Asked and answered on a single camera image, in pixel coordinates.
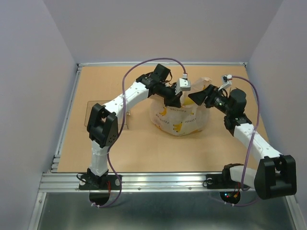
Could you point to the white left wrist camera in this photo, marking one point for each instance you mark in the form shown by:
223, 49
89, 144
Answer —
183, 84

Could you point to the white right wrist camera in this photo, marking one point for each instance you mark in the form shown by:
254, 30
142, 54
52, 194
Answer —
227, 82

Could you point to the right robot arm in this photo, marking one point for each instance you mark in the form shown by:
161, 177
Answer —
275, 175

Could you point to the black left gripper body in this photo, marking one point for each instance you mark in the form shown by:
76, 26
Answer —
165, 90

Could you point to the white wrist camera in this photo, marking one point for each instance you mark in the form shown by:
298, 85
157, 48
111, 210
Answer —
227, 82
183, 84

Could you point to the white banana print plastic bag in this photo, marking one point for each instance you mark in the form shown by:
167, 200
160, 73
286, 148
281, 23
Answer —
189, 118

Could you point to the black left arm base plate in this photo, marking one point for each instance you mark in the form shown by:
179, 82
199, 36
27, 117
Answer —
106, 182

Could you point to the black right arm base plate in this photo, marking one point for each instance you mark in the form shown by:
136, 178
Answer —
217, 181

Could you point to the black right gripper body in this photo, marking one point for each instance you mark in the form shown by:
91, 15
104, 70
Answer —
218, 100

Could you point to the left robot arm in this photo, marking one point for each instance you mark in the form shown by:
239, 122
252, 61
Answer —
103, 121

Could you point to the aluminium table edge rail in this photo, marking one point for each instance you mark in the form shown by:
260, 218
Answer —
58, 151

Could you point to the aluminium front frame rail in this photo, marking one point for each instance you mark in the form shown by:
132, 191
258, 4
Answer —
136, 182

